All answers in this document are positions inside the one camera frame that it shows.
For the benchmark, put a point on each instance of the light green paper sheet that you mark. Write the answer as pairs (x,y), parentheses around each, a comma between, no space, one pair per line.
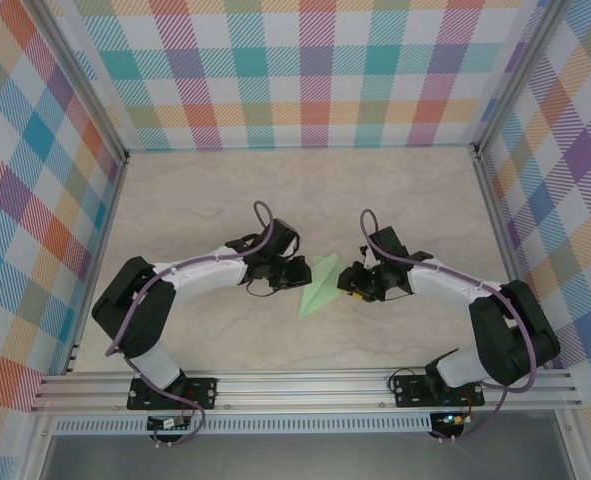
(320,295)

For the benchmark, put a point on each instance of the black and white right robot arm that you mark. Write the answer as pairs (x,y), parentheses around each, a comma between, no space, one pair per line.
(490,340)

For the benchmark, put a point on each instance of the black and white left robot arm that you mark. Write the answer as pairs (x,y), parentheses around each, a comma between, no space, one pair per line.
(107,305)

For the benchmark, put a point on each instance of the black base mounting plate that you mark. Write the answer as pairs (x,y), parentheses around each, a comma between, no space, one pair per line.
(410,392)
(202,392)

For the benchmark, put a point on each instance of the circuit board with green light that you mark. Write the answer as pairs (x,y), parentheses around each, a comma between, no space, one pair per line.
(452,419)

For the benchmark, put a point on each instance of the grey metal panel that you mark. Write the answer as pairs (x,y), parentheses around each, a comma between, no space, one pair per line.
(300,457)

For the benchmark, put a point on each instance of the dark circuit board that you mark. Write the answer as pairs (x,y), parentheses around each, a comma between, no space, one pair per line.
(162,424)

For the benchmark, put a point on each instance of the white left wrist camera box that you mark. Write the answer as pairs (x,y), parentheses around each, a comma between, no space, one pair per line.
(291,250)

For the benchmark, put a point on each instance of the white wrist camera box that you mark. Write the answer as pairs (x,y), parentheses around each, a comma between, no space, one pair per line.
(291,250)
(367,259)

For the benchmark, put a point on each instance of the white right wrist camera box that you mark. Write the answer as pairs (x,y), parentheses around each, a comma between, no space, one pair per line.
(367,259)

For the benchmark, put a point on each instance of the long aluminium base rail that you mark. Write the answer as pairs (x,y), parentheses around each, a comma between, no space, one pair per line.
(300,387)

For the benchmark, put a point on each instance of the aluminium side rail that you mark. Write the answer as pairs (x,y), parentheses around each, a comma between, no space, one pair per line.
(100,250)
(510,250)

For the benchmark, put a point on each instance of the aluminium frame post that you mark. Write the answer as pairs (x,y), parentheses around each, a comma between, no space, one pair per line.
(517,75)
(89,85)

